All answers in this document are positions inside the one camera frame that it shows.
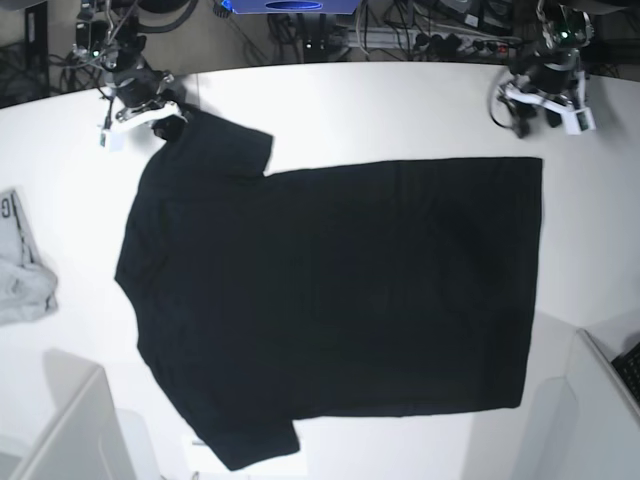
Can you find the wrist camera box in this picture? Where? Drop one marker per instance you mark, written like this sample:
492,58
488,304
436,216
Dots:
111,141
578,121

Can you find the black keyboard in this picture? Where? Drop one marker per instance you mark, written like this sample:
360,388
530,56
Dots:
627,367

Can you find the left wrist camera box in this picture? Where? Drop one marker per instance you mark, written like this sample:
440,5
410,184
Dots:
578,121

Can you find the white box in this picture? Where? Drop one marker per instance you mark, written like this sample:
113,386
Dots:
594,425
60,423

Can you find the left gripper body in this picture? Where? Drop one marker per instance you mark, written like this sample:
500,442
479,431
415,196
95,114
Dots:
546,83

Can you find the black T-shirt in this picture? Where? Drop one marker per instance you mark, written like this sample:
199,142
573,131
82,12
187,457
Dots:
387,289

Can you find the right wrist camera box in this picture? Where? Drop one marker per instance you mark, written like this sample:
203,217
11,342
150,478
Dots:
111,141

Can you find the grey folded garment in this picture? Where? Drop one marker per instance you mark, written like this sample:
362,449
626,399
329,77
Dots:
28,287

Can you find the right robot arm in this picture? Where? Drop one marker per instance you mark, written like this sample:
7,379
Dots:
111,37

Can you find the blue box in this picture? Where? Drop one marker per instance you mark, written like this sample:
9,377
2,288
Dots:
246,7

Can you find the white box right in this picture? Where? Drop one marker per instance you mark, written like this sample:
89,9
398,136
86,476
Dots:
594,425

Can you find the white box left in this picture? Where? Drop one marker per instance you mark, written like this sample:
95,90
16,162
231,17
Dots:
60,423

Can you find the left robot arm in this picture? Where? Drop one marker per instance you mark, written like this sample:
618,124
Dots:
564,32

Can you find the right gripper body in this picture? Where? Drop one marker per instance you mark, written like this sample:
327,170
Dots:
142,94

